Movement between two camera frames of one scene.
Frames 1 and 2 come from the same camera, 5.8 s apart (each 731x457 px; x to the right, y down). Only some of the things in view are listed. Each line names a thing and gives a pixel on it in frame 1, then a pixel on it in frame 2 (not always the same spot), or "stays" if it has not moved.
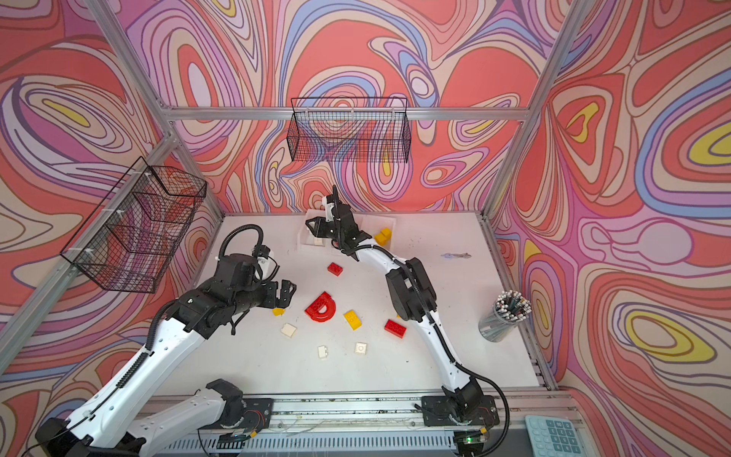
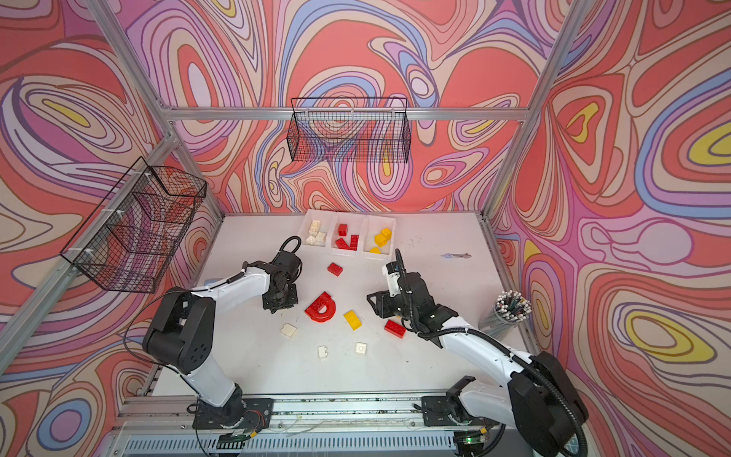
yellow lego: (352, 319) stays
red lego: (395, 328) stays
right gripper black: (320, 224) -> (383, 307)
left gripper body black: (269, 295) stays
